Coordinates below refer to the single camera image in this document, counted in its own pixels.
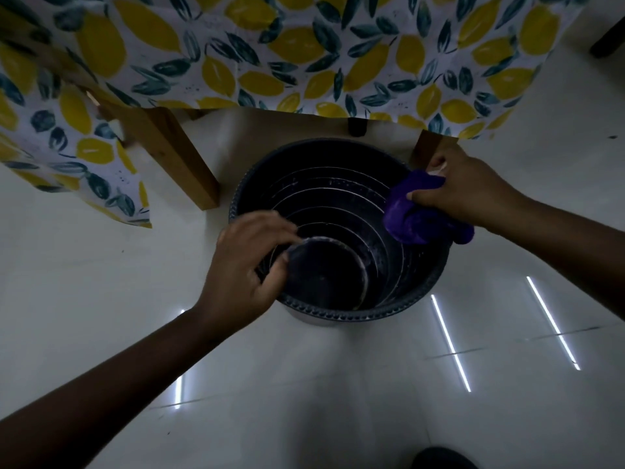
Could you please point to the lemon print tablecloth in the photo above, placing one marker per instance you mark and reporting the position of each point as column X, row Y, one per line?
column 273, row 53

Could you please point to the person's left thumb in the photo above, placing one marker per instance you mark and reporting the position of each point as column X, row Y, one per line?
column 278, row 278

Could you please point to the person's right thumb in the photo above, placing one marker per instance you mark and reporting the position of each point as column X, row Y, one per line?
column 429, row 195

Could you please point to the wooden table leg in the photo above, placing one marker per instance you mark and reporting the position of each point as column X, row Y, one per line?
column 426, row 147
column 166, row 151

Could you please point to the black furniture foot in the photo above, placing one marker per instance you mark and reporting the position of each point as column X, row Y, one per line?
column 356, row 126

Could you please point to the person's right forearm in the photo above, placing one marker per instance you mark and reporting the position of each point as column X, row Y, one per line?
column 571, row 249

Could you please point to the dark furniture leg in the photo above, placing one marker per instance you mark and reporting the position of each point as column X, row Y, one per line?
column 609, row 41

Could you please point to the person's right hand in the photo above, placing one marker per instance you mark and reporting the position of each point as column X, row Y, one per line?
column 473, row 195

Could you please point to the dark blue plastic bucket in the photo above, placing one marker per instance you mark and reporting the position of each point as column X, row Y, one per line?
column 342, row 214

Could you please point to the person's left hand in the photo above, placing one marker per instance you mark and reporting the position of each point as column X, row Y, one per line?
column 234, row 268

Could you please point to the person's left forearm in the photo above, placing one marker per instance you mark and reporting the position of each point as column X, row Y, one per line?
column 112, row 390

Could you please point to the purple cleaning cloth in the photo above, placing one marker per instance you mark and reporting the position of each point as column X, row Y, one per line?
column 415, row 222

